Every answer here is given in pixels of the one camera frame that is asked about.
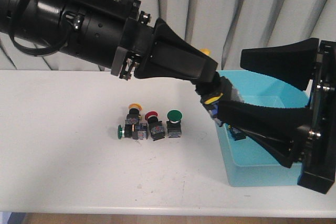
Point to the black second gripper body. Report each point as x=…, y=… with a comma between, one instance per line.
x=318, y=165

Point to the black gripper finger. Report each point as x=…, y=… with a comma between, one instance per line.
x=280, y=131
x=292, y=63
x=169, y=55

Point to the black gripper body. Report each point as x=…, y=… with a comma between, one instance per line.
x=133, y=46

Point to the red mushroom push button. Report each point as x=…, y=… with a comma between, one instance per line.
x=236, y=134

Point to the yellow mushroom push button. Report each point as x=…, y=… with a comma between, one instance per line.
x=212, y=93

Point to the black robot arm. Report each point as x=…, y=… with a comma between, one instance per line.
x=116, y=35

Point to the blue plastic box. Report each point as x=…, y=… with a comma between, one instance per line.
x=246, y=162

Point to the grey pleated curtain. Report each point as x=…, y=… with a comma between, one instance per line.
x=226, y=27

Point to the green mushroom push button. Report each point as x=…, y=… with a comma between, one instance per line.
x=173, y=124

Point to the yellow push button lying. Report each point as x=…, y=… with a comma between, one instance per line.
x=133, y=117

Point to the red push button lying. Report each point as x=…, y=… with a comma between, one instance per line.
x=156, y=127

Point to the green push button lying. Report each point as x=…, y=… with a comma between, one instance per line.
x=138, y=131

